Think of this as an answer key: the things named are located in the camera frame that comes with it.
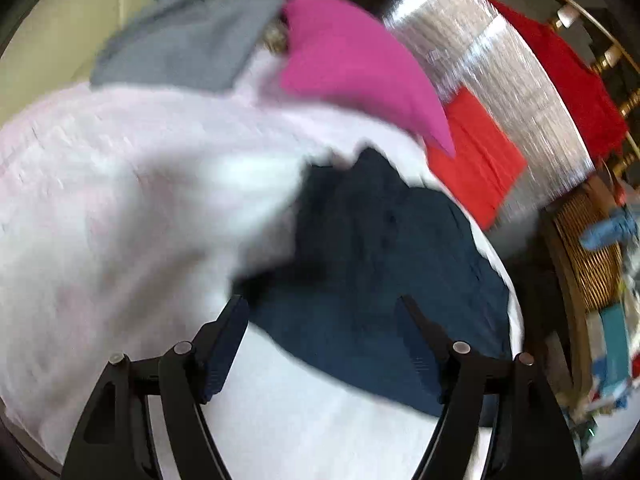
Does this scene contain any silver foil insulation panel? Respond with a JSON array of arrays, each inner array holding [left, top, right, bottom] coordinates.
[[382, 0, 596, 241]]

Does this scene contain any grey cloth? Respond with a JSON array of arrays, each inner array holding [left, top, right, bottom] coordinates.
[[90, 0, 296, 92]]

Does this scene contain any wicker basket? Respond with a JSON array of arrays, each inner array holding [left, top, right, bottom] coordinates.
[[552, 190, 626, 311]]

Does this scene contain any red folded cloth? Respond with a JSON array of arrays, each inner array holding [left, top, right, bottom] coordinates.
[[425, 86, 528, 231]]

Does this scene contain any golden wooden railing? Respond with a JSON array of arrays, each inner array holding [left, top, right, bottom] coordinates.
[[480, 0, 640, 177]]

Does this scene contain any wooden shelf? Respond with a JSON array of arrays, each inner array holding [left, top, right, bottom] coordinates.
[[542, 180, 601, 397]]

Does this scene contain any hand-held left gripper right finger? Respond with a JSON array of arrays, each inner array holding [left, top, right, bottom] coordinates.
[[394, 294, 584, 480]]

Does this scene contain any teal box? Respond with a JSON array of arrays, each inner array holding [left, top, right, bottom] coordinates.
[[600, 306, 632, 383]]

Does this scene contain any pink pillow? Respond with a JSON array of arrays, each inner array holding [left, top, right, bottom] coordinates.
[[279, 0, 457, 158]]

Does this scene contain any navy blue puffer jacket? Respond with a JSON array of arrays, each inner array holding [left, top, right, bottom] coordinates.
[[234, 147, 512, 418]]

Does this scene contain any light blue cloth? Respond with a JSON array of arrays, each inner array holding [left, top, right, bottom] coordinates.
[[580, 210, 640, 252]]

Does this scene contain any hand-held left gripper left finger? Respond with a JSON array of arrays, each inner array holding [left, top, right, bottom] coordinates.
[[60, 294, 250, 480]]

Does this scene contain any white bed sheet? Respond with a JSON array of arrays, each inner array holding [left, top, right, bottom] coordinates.
[[0, 50, 526, 480]]

